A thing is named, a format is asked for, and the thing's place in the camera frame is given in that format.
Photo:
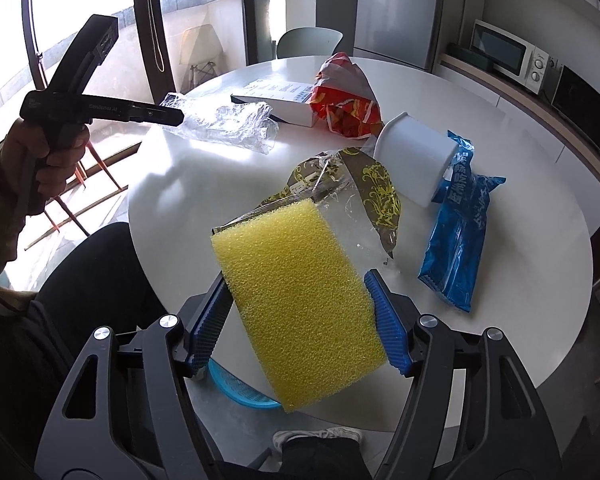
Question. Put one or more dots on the black oven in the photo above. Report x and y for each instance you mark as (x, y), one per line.
(585, 105)

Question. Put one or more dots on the red snack bag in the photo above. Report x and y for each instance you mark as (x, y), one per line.
(347, 105)

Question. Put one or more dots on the blue snack packet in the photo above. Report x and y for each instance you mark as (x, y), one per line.
(460, 240)

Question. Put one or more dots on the person's left forearm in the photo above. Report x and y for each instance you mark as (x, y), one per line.
(0, 210)

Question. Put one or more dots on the grey refrigerator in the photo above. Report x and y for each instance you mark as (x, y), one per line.
(395, 10)

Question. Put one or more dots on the person's dark jacket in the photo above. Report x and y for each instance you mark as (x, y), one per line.
(15, 385)

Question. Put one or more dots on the white microwave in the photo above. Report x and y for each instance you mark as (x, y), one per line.
(500, 50)

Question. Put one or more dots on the green chair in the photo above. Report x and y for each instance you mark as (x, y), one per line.
(307, 40)

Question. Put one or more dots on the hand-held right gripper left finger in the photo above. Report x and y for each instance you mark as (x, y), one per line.
(207, 330)

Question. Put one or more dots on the chair with wooden legs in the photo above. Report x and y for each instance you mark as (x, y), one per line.
(100, 170)

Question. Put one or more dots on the black rectangular box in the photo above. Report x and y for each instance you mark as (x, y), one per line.
(467, 56)

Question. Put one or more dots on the white kitchen cabinet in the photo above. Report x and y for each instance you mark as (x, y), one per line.
(530, 130)

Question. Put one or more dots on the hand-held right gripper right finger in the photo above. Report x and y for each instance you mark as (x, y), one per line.
(387, 330)

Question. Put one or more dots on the blue plastic basket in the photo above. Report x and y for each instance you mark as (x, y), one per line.
(235, 387)

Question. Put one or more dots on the green wrapper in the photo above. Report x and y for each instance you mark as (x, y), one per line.
(375, 195)

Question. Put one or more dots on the person's left hand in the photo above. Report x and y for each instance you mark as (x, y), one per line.
(62, 167)

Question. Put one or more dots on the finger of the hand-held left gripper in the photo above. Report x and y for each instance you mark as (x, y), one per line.
(92, 50)
(135, 111)

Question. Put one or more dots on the person's right white shoe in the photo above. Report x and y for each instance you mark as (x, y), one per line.
(320, 437)

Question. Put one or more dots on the white cardboard box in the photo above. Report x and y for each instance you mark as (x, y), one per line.
(275, 92)

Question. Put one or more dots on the yellow sponge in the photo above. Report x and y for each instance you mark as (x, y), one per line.
(295, 300)

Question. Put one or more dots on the clear plastic wrap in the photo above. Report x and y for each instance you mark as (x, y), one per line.
(225, 120)

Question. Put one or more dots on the person's right leg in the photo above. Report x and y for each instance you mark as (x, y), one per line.
(325, 460)

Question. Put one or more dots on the white chair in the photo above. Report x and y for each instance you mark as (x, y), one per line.
(200, 50)

